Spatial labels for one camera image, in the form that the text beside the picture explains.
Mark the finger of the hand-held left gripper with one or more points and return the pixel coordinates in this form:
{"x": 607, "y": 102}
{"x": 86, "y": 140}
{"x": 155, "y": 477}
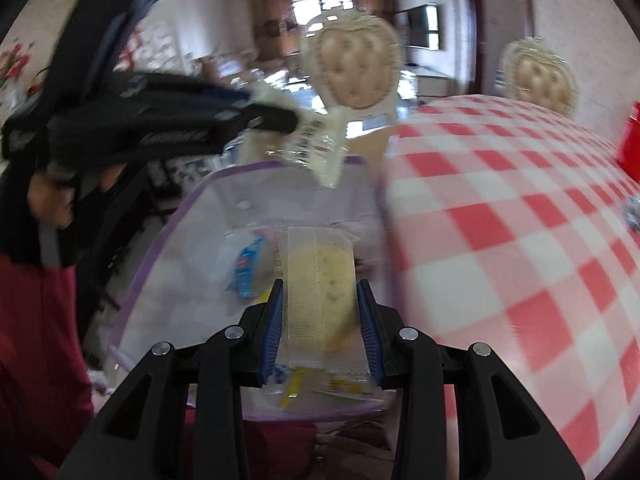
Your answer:
{"x": 220, "y": 96}
{"x": 200, "y": 127}

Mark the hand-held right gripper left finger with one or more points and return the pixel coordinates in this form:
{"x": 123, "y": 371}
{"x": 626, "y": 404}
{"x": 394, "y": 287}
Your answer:
{"x": 270, "y": 335}

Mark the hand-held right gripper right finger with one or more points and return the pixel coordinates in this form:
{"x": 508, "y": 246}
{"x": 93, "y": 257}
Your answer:
{"x": 371, "y": 335}

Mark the blue snack packet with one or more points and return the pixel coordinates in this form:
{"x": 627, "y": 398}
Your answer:
{"x": 247, "y": 270}

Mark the clear round cookie packet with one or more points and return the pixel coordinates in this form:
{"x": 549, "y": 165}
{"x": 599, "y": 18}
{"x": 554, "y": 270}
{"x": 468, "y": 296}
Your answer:
{"x": 320, "y": 285}

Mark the clear purple-trimmed plastic bag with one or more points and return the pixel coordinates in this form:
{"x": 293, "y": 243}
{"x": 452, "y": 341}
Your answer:
{"x": 200, "y": 260}

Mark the clear white snack packet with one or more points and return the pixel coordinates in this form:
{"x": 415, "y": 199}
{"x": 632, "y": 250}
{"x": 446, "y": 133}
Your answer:
{"x": 315, "y": 145}

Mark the person's left forearm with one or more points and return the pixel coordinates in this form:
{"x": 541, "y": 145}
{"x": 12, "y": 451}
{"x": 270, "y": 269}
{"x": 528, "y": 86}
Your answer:
{"x": 20, "y": 235}

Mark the person's left hand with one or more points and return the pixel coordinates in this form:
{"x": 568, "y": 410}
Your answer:
{"x": 50, "y": 202}

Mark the beige tufted chair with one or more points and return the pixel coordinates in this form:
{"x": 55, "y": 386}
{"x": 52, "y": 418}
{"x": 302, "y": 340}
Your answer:
{"x": 537, "y": 77}
{"x": 350, "y": 65}

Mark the window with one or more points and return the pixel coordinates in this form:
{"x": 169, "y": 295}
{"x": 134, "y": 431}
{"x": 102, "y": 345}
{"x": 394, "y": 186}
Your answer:
{"x": 322, "y": 5}

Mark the person's red garment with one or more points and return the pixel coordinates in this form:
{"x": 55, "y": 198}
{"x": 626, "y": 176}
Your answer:
{"x": 40, "y": 360}

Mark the red plastic cup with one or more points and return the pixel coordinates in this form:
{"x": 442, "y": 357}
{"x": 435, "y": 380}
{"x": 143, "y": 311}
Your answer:
{"x": 631, "y": 140}

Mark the red flower wall decoration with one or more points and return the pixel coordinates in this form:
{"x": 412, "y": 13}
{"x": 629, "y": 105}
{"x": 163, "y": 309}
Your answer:
{"x": 15, "y": 62}

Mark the wall-mounted television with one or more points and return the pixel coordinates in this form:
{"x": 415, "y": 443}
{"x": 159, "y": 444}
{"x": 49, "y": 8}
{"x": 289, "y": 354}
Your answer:
{"x": 424, "y": 27}

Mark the wooden door frame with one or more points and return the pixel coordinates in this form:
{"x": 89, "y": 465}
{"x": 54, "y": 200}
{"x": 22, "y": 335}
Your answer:
{"x": 475, "y": 25}

